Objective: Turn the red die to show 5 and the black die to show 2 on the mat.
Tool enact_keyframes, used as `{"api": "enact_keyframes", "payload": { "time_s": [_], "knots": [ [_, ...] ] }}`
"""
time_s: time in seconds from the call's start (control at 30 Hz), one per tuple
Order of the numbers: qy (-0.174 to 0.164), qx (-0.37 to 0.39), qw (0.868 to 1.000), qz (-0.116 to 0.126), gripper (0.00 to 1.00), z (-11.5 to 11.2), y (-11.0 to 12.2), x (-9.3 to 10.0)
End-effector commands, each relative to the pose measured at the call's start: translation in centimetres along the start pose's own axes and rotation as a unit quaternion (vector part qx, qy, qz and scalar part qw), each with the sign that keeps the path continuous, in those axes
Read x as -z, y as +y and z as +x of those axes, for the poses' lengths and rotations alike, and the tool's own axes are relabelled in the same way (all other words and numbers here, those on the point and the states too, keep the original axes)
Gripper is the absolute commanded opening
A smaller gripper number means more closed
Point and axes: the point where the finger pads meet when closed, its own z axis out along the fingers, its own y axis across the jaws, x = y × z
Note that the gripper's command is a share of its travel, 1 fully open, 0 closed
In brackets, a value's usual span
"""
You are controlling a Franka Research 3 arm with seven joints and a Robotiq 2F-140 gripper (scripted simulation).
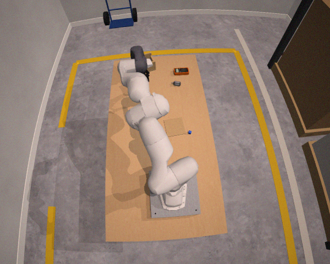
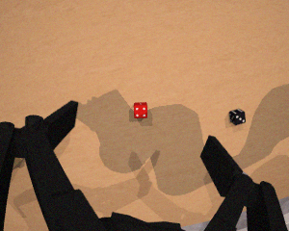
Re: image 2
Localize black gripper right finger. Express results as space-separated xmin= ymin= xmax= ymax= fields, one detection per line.
xmin=199 ymin=136 xmax=288 ymax=231

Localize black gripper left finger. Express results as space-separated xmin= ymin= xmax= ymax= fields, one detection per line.
xmin=0 ymin=100 xmax=108 ymax=231

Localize black die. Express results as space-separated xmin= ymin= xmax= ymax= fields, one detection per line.
xmin=229 ymin=109 xmax=246 ymax=125

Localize red die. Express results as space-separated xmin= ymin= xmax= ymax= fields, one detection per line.
xmin=134 ymin=102 xmax=147 ymax=118

